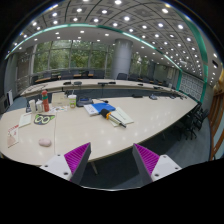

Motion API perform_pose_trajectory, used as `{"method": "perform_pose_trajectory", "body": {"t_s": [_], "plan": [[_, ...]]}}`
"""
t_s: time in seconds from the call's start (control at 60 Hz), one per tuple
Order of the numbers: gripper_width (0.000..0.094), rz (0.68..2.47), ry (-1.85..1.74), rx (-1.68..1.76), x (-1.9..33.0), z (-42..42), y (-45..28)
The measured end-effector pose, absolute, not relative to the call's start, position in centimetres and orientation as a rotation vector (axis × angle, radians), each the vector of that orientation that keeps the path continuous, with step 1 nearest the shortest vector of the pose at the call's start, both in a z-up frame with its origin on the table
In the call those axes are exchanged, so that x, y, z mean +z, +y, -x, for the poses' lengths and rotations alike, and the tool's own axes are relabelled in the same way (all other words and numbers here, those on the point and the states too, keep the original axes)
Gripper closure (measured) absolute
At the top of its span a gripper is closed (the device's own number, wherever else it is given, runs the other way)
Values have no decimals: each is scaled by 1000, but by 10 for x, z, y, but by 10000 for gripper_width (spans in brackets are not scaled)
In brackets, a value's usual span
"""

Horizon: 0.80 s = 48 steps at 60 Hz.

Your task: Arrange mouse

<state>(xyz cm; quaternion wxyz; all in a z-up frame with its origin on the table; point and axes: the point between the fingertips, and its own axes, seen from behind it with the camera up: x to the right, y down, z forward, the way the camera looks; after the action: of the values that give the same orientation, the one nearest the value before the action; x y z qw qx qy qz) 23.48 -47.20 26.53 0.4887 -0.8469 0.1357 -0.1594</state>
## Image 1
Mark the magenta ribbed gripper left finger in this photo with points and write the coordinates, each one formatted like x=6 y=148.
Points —
x=69 y=166

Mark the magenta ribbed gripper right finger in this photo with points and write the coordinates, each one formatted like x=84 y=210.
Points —
x=152 y=166

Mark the white notebook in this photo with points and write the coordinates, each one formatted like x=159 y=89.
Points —
x=122 y=116

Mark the white booklet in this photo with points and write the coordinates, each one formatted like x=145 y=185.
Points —
x=91 y=110

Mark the black office chair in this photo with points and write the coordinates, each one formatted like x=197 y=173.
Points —
x=193 y=120

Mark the black and yellow tool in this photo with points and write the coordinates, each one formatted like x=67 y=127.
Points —
x=108 y=115

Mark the black desk phone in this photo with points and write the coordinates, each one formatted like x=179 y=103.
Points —
x=84 y=101

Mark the white paper sheet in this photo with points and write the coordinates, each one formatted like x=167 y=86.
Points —
x=25 y=119

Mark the blue book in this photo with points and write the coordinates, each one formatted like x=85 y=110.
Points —
x=100 y=106

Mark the red and white leaflet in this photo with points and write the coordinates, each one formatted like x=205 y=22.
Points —
x=13 y=136

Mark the beige cardboard box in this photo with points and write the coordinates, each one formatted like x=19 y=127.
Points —
x=59 y=99

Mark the paper cup with green label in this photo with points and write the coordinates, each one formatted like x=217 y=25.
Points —
x=72 y=101

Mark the red water bottle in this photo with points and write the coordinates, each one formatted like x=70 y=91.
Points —
x=45 y=100

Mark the white cylindrical container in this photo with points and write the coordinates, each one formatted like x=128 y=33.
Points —
x=32 y=106

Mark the grey round pillar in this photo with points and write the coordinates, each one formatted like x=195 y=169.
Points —
x=122 y=57

